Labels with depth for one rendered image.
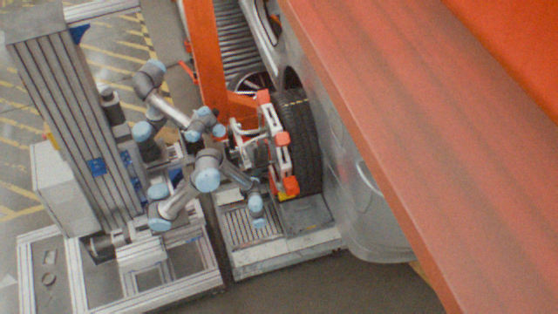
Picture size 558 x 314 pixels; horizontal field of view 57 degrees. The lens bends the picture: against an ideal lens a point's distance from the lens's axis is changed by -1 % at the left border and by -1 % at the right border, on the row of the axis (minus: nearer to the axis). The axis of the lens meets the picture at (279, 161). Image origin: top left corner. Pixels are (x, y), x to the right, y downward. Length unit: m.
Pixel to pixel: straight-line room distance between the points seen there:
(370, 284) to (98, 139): 2.02
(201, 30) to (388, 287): 2.05
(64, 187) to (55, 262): 1.10
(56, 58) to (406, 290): 2.56
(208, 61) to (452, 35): 2.90
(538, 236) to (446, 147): 0.08
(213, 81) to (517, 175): 3.10
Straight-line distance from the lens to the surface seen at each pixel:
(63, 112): 2.60
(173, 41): 5.66
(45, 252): 3.95
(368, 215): 2.46
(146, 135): 3.20
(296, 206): 3.70
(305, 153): 2.93
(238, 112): 3.64
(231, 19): 5.35
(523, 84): 0.39
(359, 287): 3.65
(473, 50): 0.42
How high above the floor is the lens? 3.24
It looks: 49 degrees down
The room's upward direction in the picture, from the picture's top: 4 degrees counter-clockwise
